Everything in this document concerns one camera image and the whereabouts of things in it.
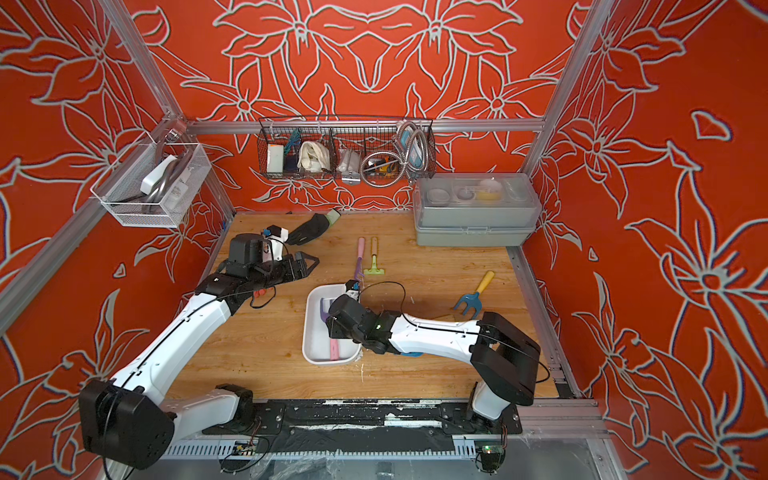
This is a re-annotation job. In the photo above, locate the coiled metal hose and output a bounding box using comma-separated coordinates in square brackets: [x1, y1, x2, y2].
[359, 119, 430, 188]

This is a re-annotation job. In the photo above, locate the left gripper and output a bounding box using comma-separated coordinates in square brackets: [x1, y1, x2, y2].
[249, 252, 320, 290]

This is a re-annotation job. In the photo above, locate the white box in basket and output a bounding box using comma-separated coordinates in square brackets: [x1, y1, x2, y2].
[266, 143, 285, 175]

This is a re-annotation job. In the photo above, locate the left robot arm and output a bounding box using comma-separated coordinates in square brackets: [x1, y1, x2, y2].
[78, 227, 320, 470]

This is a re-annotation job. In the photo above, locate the blue rake yellow handle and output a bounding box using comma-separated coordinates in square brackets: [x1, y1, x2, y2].
[453, 270, 495, 320]

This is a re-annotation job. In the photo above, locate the green rake wooden handle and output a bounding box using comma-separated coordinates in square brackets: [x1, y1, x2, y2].
[363, 237, 386, 276]

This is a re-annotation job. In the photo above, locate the grey lidded plastic toolbox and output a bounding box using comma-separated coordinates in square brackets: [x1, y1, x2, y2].
[412, 173, 542, 248]

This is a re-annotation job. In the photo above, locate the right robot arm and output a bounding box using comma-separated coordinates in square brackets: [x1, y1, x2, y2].
[326, 293, 541, 421]

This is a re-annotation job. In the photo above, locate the narrow purple rake pink handle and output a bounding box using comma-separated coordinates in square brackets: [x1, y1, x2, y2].
[354, 237, 366, 283]

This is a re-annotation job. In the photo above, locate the white plastic storage box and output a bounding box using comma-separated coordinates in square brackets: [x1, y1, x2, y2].
[302, 284, 362, 366]

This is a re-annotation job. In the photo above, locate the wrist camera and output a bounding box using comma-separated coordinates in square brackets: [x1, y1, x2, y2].
[262, 225, 289, 243]
[345, 279, 361, 301]

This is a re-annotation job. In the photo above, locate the white wire wall basket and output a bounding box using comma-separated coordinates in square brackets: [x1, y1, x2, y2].
[91, 139, 211, 228]

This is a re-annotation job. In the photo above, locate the black wire wall basket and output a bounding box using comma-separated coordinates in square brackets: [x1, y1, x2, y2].
[257, 115, 437, 189]

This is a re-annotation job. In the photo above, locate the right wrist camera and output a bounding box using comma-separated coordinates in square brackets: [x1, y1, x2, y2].
[345, 279, 361, 301]

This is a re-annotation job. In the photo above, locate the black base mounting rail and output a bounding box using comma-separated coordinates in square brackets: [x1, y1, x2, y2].
[203, 399, 523, 436]

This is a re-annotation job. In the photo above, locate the white cloth in basket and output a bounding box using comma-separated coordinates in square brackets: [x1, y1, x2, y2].
[298, 141, 333, 174]

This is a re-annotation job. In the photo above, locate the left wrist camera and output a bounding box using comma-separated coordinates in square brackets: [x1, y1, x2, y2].
[262, 225, 289, 243]

